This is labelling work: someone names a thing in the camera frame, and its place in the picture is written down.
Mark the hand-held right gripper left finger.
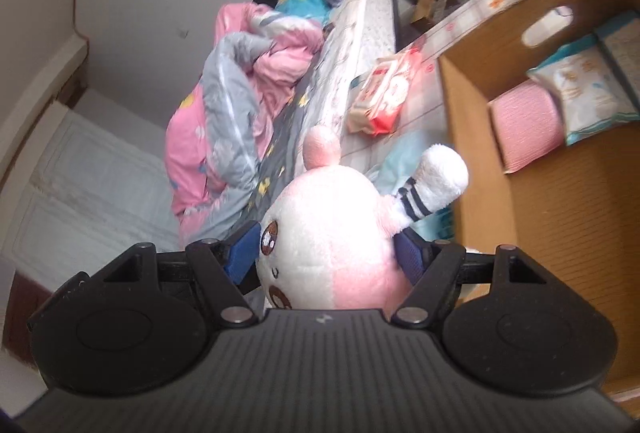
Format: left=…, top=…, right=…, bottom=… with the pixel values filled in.
left=102, top=220, right=262, bottom=328

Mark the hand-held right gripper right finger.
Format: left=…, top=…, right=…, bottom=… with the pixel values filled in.
left=391, top=229, right=549, bottom=330

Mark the pink white plush toy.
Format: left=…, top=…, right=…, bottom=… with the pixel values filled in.
left=256, top=124, right=470, bottom=312

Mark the large brown cardboard box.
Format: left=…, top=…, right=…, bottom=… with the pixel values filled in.
left=437, top=0, right=640, bottom=404

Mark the pink textured soft pack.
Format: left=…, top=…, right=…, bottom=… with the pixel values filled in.
left=489, top=80, right=567, bottom=175

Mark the white blue tissue pack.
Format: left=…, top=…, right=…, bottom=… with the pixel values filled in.
left=526, top=48, right=640, bottom=147

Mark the white translucent plastic bag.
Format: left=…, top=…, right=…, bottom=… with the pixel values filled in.
left=367, top=133, right=453, bottom=241

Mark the pink grey quilt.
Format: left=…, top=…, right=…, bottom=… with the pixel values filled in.
left=167, top=3, right=327, bottom=241

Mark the checked floral bed sheet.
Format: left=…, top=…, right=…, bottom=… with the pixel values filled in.
left=342, top=0, right=571, bottom=241

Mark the white panelled door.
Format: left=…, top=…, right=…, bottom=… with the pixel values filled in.
left=10, top=103, right=182, bottom=276

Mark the red wet wipes pack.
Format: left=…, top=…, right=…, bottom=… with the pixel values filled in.
left=347, top=47, right=435, bottom=136

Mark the white mattress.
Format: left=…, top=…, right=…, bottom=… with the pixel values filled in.
left=300, top=0, right=401, bottom=154

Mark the small open cardboard box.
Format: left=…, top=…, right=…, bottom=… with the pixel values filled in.
left=411, top=0, right=462, bottom=27

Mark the teal cloth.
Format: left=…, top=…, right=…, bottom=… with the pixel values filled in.
left=275, top=0, right=335, bottom=23

